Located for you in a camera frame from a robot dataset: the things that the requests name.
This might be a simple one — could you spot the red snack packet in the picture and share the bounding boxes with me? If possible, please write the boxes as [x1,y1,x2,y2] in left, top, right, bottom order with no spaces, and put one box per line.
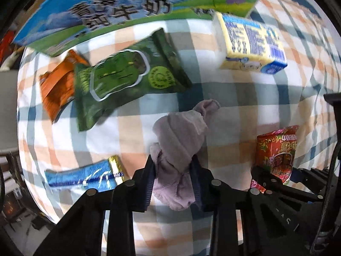
[252,125,299,184]

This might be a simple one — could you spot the pink soft cloth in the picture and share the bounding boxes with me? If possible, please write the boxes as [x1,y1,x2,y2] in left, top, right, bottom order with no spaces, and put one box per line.
[150,99,220,211]

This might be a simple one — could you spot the yellow blue tissue pack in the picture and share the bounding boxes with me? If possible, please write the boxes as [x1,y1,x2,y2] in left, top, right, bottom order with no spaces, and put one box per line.
[212,12,287,75]

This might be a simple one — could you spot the green wet wipes packet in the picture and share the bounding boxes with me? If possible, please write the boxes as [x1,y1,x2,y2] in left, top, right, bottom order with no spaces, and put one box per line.
[74,28,192,131]

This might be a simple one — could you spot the blue long snack packet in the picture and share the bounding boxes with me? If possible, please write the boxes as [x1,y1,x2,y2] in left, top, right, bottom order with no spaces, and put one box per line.
[45,156,126,192]

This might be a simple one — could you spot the orange snack packet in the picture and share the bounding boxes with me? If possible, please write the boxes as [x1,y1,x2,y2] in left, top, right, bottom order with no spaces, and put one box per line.
[39,50,89,122]

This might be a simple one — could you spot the plaid checked tablecloth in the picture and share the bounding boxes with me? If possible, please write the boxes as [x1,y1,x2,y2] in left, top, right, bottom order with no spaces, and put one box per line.
[16,0,341,256]

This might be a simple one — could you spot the grey chair near table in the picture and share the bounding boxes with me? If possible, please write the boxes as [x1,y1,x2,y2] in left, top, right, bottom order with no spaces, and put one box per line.
[0,70,19,157]

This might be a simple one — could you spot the open cardboard milk box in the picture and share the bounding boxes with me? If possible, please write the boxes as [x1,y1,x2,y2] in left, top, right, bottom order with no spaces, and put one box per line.
[13,0,258,56]

